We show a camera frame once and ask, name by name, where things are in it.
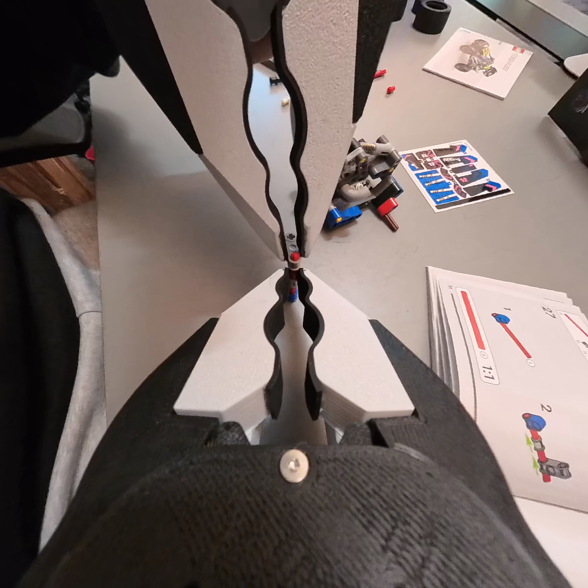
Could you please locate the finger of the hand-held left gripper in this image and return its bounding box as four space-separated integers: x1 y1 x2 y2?
145 0 288 262
273 0 363 260

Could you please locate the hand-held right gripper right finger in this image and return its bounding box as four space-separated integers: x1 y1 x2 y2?
298 269 415 420

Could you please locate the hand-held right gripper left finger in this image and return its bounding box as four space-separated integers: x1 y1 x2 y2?
173 269 289 420

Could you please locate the grey and blue lego chassis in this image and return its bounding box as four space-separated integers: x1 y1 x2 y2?
322 136 405 231

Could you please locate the red lego axle assembly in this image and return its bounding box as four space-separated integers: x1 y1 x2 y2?
287 248 303 304

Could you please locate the closed lego instruction booklet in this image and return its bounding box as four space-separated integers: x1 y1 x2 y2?
423 28 534 100

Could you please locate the open lego instruction booklet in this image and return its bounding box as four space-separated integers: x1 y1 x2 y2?
426 266 588 513

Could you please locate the lego sticker sheet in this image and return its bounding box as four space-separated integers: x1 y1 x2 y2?
399 139 514 213

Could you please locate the person's left hand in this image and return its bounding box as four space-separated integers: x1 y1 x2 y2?
250 28 276 62

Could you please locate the black office chair armrest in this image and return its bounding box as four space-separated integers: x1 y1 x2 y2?
0 106 92 168

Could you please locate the wooden panel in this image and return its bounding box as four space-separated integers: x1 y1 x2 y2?
0 156 96 216

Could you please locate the black cardboard box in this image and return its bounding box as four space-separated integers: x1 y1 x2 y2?
548 66 588 166

